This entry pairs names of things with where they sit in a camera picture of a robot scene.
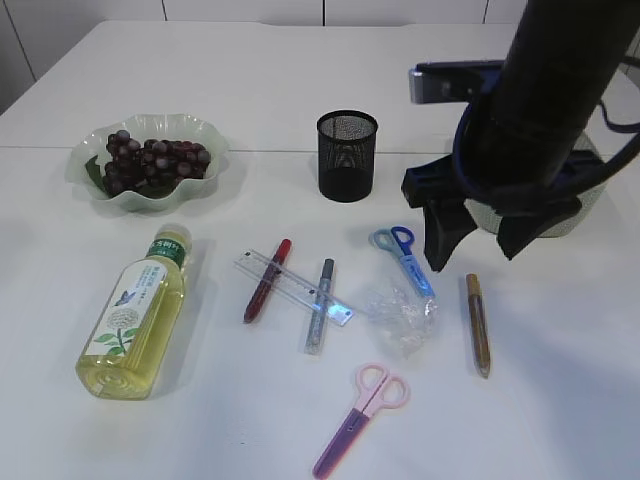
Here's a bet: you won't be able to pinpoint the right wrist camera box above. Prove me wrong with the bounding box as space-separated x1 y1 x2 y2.
408 60 504 104

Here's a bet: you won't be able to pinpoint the clear plastic sheet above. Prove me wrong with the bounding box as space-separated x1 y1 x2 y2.
361 278 438 359

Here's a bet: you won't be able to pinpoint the clear plastic ruler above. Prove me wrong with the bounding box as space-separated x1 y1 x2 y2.
234 249 355 326

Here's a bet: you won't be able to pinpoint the blue small scissors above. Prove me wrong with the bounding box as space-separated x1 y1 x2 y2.
370 226 435 298

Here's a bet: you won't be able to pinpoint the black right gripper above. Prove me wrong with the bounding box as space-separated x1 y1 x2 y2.
401 150 606 272

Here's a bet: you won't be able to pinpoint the black mesh pen holder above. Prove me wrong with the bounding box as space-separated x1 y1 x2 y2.
316 110 378 203

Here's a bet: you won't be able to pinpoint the red glitter pen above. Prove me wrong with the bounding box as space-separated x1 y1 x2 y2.
243 238 292 324

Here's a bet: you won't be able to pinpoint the silver glitter pen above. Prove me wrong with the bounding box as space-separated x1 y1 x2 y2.
304 258 334 356

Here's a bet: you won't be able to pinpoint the gold glitter pen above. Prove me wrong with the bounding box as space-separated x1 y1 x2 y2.
465 273 491 379

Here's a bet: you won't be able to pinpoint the yellow tea bottle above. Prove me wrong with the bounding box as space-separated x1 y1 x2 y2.
75 223 192 400

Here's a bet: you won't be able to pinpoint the pink purple scissors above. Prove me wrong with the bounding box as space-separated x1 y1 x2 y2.
312 363 410 479

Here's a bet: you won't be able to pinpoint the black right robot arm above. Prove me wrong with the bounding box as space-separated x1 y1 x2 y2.
401 1 639 272

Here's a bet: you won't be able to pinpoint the green wavy plastic plate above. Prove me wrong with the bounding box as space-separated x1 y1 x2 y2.
65 114 227 212

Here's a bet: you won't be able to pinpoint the artificial red grape bunch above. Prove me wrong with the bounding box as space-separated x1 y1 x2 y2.
85 129 214 199

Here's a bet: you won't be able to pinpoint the green plastic woven basket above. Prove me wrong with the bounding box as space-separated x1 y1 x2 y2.
465 132 606 238

